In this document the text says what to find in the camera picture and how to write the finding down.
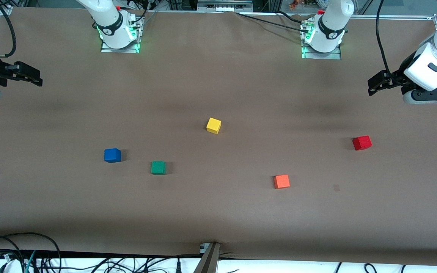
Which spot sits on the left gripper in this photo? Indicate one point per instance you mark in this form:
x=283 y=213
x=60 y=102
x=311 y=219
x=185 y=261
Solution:
x=398 y=78

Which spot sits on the red wooden block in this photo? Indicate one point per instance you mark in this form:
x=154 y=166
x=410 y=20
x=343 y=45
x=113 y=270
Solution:
x=362 y=143

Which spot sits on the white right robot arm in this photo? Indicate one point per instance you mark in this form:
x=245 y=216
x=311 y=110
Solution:
x=112 y=30

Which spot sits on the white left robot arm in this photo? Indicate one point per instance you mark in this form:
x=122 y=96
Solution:
x=330 y=38

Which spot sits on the blue wooden block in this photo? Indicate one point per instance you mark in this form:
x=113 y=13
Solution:
x=112 y=156

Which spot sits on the orange wooden block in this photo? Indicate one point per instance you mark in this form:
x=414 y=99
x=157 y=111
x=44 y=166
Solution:
x=281 y=182

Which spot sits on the green wooden block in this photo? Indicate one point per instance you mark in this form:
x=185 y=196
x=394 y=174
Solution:
x=157 y=167

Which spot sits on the yellow wooden block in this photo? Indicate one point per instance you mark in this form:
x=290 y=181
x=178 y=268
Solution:
x=213 y=125

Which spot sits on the brown table cover sheet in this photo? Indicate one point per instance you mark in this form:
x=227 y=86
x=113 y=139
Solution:
x=218 y=212

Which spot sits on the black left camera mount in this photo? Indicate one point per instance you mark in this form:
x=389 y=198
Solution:
x=429 y=94

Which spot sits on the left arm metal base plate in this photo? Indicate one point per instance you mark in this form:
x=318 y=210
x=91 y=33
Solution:
x=328 y=56

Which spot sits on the aluminium frame rail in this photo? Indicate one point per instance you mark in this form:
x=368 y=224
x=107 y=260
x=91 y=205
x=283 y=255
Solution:
x=393 y=16

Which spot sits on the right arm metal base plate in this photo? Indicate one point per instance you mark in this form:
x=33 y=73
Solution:
x=127 y=50

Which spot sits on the grey metal rail fixture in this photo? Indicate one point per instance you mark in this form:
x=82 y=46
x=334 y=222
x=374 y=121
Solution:
x=224 y=7

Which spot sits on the metal support post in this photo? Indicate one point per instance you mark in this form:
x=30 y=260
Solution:
x=209 y=261

